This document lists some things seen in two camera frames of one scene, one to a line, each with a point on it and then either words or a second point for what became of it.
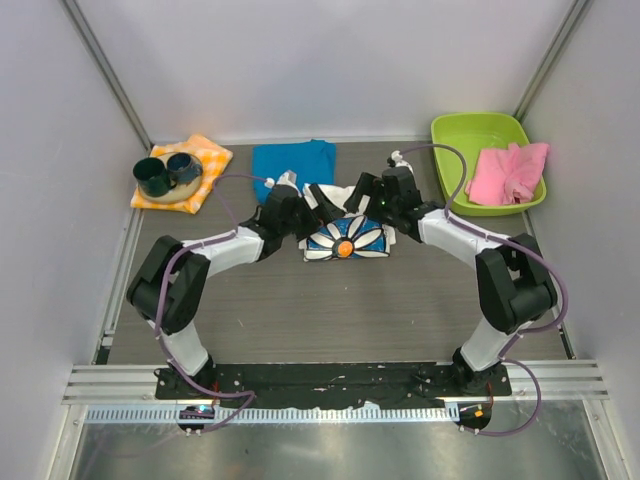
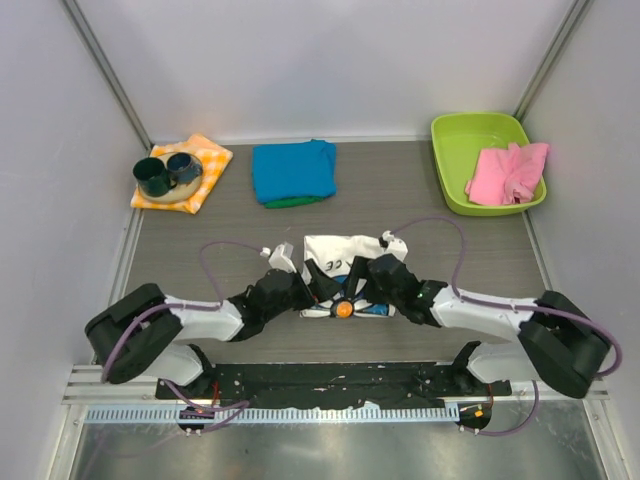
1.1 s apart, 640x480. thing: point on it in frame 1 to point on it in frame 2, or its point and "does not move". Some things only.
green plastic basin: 473,132 does not move
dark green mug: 152,177 does not move
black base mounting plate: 384,384 does not move
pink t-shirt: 507,175 does not move
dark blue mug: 181,167 does not move
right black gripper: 365,187 to 359,270
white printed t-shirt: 352,235 to 335,254
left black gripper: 325,212 to 322,288
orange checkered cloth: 213,159 does not move
